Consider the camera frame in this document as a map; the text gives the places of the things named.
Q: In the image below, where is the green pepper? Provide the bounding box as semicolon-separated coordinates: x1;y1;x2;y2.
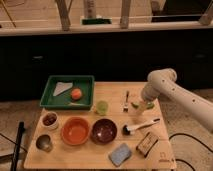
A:
131;102;155;110

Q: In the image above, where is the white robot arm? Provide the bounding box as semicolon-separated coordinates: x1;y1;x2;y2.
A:
141;68;213;134

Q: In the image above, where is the purple bowl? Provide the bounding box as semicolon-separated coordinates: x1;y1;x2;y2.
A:
91;119;117;145

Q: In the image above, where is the orange bowl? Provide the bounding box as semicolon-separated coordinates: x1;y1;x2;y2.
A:
60;117;90;146

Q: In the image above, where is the silver fork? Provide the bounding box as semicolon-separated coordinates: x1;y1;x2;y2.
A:
123;91;129;112

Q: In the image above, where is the brown wooden block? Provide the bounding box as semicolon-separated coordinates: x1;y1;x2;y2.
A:
136;132;158;157

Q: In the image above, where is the green plastic cup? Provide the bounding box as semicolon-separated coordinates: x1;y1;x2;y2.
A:
96;101;108;116

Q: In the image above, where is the blue sponge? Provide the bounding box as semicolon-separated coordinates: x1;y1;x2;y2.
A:
108;143;132;167

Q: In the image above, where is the orange fruit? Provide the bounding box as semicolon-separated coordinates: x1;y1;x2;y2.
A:
70;88;82;100

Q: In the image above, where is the green plastic tray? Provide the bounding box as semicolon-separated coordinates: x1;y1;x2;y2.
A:
40;75;94;110

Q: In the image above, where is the white cloth piece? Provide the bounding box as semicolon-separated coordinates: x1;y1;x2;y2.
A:
53;82;73;96

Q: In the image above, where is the green board on shelf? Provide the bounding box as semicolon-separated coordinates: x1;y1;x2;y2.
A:
82;18;112;25

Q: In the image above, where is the silver metal cup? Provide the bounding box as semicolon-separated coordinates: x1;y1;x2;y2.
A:
36;134;53;152

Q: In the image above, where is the black pole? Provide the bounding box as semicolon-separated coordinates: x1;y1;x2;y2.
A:
10;122;25;171

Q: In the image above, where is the white handled brush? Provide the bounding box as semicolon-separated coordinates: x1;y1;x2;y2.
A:
122;118;160;135

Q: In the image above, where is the black cable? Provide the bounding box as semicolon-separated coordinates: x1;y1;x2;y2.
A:
168;132;213;171

